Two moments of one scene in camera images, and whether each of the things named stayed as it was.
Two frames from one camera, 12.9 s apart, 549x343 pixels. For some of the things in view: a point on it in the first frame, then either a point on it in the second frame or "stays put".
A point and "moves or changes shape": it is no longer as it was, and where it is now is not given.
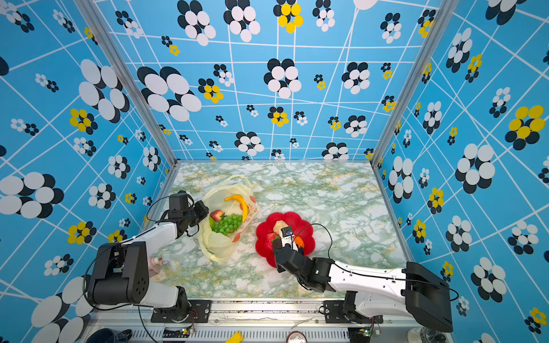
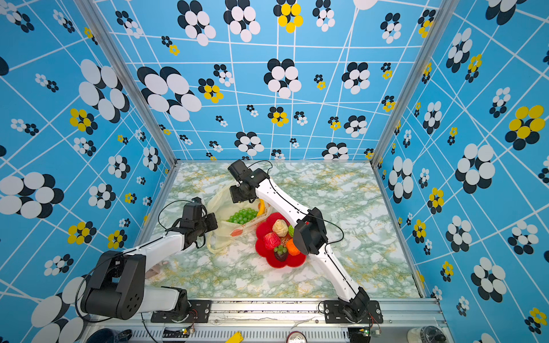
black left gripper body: (196, 214) -> (207, 224)
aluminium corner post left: (91, 14) stays put
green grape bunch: (227, 224) -> (242, 216)
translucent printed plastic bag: (233, 209) moves or changes shape
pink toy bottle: (154, 264) stays put
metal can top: (296, 336) stays put
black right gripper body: (279, 268) -> (238, 194)
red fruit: (269, 238) stays put
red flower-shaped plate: (300, 228) stays put
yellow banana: (241, 199) -> (262, 207)
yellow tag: (236, 338) stays put
